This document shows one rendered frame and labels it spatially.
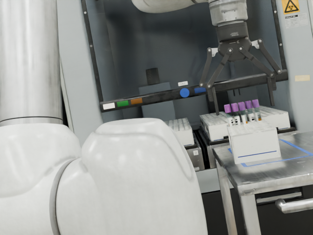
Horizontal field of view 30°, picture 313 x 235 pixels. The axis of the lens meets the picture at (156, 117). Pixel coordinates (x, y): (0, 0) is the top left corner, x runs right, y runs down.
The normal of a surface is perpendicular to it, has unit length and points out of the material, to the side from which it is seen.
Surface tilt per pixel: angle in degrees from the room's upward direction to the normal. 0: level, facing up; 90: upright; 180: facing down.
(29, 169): 65
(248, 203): 90
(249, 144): 90
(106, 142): 56
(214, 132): 90
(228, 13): 90
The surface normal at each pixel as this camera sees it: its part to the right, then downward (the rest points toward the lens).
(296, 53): -0.03, 0.06
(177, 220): 0.48, -0.07
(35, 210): -0.34, -0.19
